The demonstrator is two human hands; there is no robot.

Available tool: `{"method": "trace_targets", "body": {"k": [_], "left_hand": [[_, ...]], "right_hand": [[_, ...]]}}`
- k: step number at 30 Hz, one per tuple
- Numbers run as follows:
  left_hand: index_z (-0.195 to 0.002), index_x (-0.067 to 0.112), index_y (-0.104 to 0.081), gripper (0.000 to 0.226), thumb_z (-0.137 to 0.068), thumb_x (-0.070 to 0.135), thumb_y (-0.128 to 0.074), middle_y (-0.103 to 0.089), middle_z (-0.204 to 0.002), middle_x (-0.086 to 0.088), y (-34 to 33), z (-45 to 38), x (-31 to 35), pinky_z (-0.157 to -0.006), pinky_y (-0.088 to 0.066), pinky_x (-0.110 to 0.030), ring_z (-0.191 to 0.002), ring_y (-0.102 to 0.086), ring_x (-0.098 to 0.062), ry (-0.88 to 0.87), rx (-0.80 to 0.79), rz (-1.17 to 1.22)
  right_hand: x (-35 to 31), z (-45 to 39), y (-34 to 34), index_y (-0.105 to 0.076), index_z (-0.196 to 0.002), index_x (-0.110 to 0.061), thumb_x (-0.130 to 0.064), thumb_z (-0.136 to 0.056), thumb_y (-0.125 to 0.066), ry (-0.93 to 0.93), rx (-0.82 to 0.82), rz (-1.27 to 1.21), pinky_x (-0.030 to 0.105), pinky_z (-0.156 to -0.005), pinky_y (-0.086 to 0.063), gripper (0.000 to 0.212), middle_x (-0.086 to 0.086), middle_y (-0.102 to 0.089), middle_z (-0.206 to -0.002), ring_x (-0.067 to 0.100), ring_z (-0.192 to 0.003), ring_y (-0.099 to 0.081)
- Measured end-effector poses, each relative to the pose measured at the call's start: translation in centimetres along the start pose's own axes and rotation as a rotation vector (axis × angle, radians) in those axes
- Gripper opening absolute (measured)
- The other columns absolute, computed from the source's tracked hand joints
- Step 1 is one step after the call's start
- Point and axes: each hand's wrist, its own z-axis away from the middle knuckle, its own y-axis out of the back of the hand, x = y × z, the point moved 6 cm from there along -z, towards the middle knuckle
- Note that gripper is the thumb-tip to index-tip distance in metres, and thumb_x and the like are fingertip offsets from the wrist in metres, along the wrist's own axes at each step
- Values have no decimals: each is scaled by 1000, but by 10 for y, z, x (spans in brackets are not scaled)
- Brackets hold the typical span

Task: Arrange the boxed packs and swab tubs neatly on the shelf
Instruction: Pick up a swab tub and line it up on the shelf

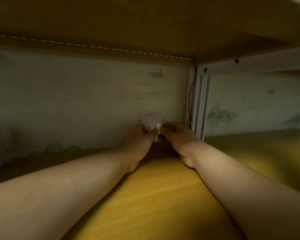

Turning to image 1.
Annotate small jars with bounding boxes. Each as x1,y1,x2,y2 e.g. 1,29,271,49
141,113,166,143

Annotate person's left hand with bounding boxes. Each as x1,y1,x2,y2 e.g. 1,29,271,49
117,124,158,174

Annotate person's left forearm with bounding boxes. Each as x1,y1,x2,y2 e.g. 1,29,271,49
0,148,128,240

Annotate wooden shelf board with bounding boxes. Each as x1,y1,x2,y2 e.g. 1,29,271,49
0,0,300,67
0,129,300,240

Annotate person's right forearm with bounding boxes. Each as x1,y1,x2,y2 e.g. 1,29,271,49
193,142,300,240

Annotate person's right hand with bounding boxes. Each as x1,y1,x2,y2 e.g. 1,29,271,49
160,122,206,169

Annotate white metal crossbar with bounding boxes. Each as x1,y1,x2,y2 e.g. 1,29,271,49
197,45,300,76

